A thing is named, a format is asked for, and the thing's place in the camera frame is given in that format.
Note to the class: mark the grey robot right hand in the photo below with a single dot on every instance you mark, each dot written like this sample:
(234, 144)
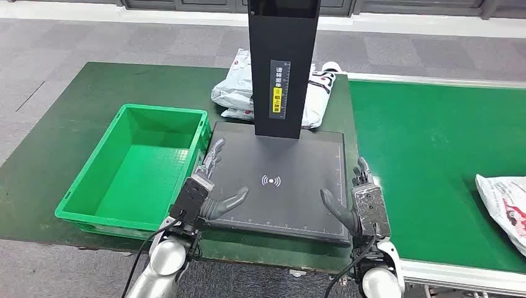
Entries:
(341, 214)

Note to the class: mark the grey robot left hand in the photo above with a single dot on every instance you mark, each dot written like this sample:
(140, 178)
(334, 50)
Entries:
(222, 205)

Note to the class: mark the white parcel bag black stripes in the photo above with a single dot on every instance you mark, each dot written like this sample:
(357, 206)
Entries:
(505, 205)

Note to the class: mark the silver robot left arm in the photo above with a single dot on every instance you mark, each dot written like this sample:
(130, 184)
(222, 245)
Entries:
(164, 263)

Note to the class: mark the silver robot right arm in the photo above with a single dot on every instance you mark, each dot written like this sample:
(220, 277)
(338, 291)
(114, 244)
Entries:
(378, 284)

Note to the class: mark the flat white spare parcel bag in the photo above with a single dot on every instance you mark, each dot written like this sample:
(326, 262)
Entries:
(240, 114)

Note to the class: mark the bright green conveyor belt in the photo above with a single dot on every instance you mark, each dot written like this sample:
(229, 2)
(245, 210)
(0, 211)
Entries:
(427, 156)

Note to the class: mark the white spare parcel black print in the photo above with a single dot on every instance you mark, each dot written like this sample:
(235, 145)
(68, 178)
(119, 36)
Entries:
(318, 98)

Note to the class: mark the large grey-white spare parcel bag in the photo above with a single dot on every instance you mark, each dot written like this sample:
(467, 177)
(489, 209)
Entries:
(236, 88)

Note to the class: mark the black inbound scanner machine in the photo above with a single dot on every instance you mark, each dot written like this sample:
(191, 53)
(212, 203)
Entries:
(283, 82)

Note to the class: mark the white conveyor roller end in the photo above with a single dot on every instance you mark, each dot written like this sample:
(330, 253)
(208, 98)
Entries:
(330, 66)

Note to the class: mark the green plastic crate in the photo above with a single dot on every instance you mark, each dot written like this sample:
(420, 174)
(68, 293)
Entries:
(139, 181)

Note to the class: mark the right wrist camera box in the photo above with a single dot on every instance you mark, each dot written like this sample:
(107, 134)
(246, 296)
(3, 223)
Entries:
(372, 209)

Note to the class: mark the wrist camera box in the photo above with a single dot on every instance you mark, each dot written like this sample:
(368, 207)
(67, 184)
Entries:
(191, 199)
(372, 209)

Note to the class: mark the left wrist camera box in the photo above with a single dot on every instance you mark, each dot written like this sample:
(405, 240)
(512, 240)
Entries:
(191, 199)

